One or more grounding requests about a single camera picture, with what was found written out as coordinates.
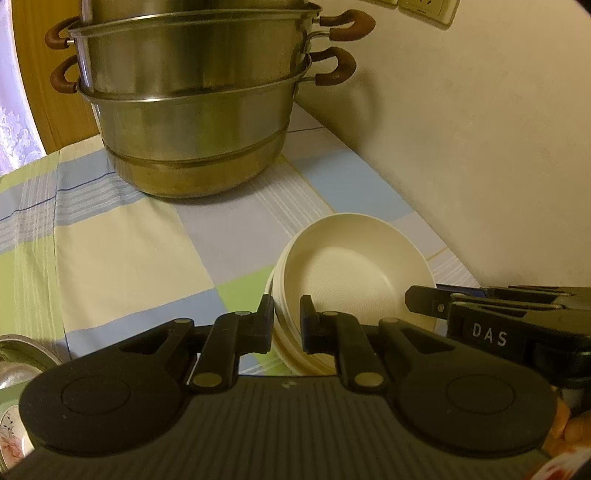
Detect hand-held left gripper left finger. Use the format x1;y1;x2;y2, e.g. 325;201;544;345
115;294;276;394

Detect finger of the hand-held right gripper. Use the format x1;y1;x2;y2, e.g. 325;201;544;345
436;285;573;304
405;285;469;320

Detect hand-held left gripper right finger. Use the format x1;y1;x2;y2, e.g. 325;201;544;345
299;294;462;394

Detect cream plastic bowl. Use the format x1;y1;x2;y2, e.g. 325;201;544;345
265;213;437;376

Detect large stainless steel basin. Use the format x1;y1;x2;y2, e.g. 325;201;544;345
0;335;63;467

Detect small floral porcelain dish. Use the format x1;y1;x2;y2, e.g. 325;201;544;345
0;408;35;467

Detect person's right hand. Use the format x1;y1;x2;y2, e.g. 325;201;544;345
551;401;591;457

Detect red white patterned cloth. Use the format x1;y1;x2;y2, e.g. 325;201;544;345
526;445;591;480

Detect checked pastel tablecloth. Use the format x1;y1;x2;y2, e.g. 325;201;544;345
0;104;481;372

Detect stacked stainless steel steamer pot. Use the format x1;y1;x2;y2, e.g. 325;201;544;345
45;0;376;199

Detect pale patterned curtain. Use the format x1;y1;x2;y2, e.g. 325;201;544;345
0;0;47;176

